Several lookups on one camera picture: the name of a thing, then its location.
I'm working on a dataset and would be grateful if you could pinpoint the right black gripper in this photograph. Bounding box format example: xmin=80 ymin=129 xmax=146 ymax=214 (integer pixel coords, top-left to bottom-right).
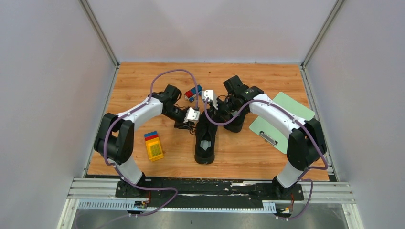
xmin=209 ymin=95 xmax=239 ymax=125

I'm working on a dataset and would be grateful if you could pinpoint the white cable duct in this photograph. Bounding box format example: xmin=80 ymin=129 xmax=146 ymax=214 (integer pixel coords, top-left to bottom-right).
xmin=77 ymin=199 xmax=277 ymax=213

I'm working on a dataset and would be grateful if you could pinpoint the black sneaker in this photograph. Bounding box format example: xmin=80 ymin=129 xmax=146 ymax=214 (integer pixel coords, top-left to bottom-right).
xmin=194 ymin=112 xmax=218 ymax=164
xmin=224 ymin=110 xmax=249 ymax=133

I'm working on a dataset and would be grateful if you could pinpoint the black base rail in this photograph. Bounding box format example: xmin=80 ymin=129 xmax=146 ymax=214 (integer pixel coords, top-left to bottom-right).
xmin=115 ymin=177 xmax=304 ymax=208

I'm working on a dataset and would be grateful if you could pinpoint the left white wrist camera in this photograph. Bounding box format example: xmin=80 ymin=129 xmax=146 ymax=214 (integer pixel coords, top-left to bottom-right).
xmin=183 ymin=107 xmax=200 ymax=123

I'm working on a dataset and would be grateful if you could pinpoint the green clipboard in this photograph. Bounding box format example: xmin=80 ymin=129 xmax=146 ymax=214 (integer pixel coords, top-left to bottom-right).
xmin=248 ymin=92 xmax=315 ymax=154

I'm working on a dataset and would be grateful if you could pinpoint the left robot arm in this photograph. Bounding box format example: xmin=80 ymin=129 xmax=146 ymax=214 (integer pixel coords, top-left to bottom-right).
xmin=94 ymin=85 xmax=200 ymax=197

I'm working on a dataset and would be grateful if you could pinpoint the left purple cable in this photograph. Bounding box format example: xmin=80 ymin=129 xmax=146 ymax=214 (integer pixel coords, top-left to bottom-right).
xmin=103 ymin=69 xmax=200 ymax=194

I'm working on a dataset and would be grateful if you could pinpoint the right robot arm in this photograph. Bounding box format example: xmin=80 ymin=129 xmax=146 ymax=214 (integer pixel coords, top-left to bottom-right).
xmin=214 ymin=75 xmax=328 ymax=199

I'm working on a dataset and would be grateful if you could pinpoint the toy brick car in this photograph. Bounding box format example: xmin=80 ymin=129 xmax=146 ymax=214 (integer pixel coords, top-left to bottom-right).
xmin=184 ymin=84 xmax=203 ymax=102

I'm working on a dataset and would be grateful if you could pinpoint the yellow toy block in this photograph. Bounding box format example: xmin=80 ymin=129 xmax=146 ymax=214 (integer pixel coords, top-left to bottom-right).
xmin=144 ymin=131 xmax=164 ymax=162

